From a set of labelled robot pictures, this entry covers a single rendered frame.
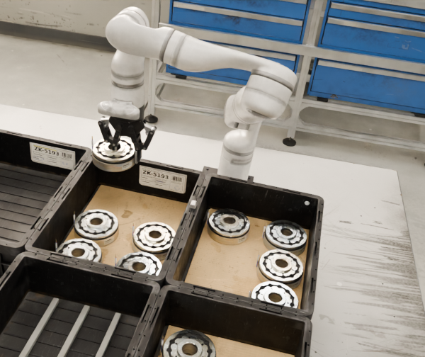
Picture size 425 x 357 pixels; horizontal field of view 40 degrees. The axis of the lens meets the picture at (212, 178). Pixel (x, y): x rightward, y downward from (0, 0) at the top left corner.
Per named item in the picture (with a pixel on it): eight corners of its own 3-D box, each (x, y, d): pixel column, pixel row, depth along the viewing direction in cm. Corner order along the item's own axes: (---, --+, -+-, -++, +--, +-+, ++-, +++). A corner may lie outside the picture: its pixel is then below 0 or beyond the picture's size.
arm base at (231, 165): (219, 178, 182) (229, 133, 171) (247, 188, 180) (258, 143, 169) (210, 195, 175) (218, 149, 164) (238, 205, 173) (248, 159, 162)
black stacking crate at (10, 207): (-8, 163, 160) (-13, 128, 154) (94, 185, 157) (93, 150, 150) (-100, 259, 128) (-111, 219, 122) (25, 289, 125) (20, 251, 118)
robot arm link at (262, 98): (282, 122, 113) (262, 130, 139) (301, 78, 114) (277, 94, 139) (239, 104, 113) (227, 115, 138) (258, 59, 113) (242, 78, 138)
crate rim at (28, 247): (94, 156, 151) (94, 148, 150) (205, 179, 148) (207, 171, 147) (22, 258, 119) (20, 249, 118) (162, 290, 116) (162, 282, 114)
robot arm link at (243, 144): (265, 92, 161) (253, 142, 172) (231, 88, 160) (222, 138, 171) (267, 110, 154) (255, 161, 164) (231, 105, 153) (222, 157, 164)
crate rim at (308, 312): (206, 179, 148) (207, 171, 147) (322, 204, 145) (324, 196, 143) (162, 290, 116) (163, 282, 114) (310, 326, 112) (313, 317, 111)
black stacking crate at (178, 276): (202, 209, 153) (207, 174, 147) (314, 233, 150) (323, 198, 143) (161, 321, 122) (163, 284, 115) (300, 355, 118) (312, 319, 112)
